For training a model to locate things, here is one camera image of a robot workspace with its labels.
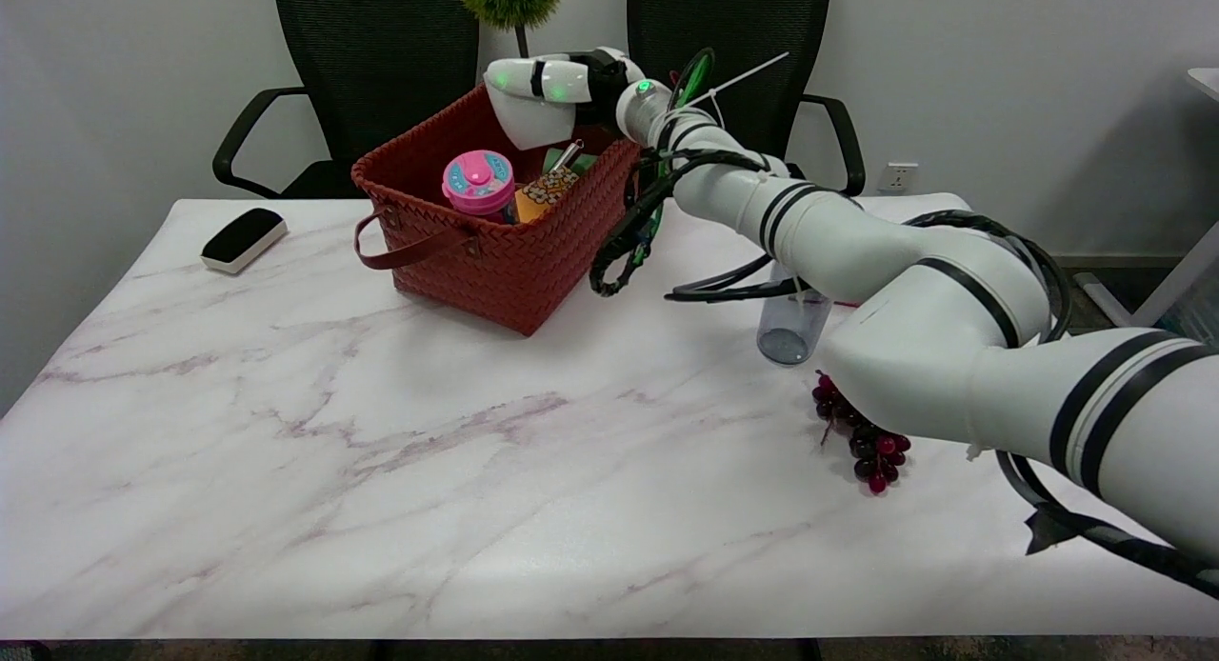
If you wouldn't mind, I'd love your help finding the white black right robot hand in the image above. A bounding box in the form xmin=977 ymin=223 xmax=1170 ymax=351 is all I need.
xmin=484 ymin=47 xmax=641 ymax=130

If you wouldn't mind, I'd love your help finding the green ball plant white pot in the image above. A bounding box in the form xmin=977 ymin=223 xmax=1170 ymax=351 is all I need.
xmin=453 ymin=0 xmax=578 ymax=151

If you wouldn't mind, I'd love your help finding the brown woven storage basket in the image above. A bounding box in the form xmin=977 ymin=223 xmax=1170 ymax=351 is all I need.
xmin=350 ymin=82 xmax=641 ymax=338

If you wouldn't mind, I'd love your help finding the green packet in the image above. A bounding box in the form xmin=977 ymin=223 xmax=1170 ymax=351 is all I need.
xmin=543 ymin=145 xmax=600 ymax=177

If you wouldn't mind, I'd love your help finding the orange snack box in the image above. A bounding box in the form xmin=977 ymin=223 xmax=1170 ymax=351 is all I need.
xmin=514 ymin=165 xmax=581 ymax=225

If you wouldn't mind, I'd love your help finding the pink lidded cup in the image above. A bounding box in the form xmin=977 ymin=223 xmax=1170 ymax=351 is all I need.
xmin=441 ymin=150 xmax=518 ymax=224

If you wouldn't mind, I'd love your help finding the white zip tie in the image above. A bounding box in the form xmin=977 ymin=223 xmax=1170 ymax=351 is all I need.
xmin=684 ymin=50 xmax=792 ymax=111

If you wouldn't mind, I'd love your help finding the black mesh office chair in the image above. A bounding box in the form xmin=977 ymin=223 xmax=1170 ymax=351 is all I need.
xmin=212 ymin=0 xmax=480 ymax=201
xmin=627 ymin=0 xmax=867 ymax=198

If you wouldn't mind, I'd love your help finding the clear bottle black lid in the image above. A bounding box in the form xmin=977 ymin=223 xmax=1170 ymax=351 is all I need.
xmin=756 ymin=261 xmax=833 ymax=368

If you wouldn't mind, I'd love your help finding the black white board eraser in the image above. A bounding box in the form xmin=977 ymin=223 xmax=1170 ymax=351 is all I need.
xmin=200 ymin=208 xmax=289 ymax=275

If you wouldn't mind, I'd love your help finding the dark red grape bunch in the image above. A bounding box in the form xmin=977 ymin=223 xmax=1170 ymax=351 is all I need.
xmin=811 ymin=372 xmax=913 ymax=495

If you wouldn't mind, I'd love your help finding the white side desk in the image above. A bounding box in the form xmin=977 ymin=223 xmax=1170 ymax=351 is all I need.
xmin=1074 ymin=67 xmax=1219 ymax=331

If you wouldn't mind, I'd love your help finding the green robot cable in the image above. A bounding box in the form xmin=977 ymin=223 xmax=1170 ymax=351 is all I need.
xmin=619 ymin=48 xmax=717 ymax=267

